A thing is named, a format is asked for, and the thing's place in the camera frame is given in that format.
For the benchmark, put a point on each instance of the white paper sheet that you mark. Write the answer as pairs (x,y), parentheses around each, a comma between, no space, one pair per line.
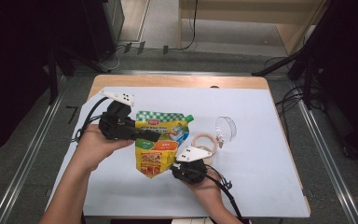
(254,174)

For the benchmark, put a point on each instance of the dark curtain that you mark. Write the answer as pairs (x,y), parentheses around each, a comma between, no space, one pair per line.
(354,62)
(12,62)

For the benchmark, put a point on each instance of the small black floor bracket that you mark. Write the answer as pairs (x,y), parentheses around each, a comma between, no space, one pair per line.
(165,49)
(141,47)
(127,47)

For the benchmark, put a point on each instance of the yellow green spouted seasoning pouch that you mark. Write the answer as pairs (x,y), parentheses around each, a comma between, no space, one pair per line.
(158,152)

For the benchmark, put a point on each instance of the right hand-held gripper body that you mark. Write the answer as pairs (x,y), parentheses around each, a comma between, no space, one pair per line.
(189,172)

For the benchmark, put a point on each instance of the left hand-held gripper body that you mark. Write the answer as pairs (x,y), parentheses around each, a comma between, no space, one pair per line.
(116,123)

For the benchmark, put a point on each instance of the light wooden shelf unit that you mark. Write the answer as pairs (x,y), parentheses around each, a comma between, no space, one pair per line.
(236,15)

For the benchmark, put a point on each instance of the person's left hand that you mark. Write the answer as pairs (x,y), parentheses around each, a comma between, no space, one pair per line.
(96,149)

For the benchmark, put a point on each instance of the black tripod stand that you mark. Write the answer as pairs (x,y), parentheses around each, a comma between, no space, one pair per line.
(276,64)

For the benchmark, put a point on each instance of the black metal stand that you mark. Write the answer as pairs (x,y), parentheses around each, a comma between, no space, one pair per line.
(52,77)

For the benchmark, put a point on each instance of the black cabinet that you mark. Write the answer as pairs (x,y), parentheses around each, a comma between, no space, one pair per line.
(99,28)

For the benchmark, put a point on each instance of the glass jar with beige lid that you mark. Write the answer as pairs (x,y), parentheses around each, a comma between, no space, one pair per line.
(227,127)

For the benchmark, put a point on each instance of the person's right hand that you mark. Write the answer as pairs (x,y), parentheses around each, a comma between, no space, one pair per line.
(208,191)

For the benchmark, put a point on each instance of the long metal floor rail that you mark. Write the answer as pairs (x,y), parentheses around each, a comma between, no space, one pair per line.
(329,155)
(28,155)

